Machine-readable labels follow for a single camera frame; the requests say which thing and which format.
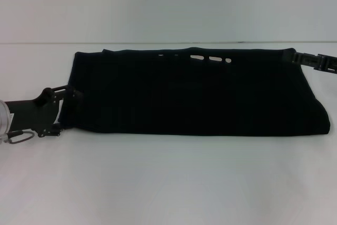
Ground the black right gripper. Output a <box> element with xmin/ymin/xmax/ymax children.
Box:
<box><xmin>282</xmin><ymin>48</ymin><xmax>337</xmax><ymax>74</ymax></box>

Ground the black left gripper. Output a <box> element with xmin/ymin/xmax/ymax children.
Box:
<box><xmin>4</xmin><ymin>85</ymin><xmax>84</xmax><ymax>138</ymax></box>

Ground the black t-shirt with FREE print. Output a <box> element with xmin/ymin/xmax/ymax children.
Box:
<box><xmin>57</xmin><ymin>46</ymin><xmax>331</xmax><ymax>136</ymax></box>

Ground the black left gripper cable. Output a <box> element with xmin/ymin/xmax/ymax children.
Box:
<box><xmin>2</xmin><ymin>130</ymin><xmax>35</xmax><ymax>146</ymax></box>

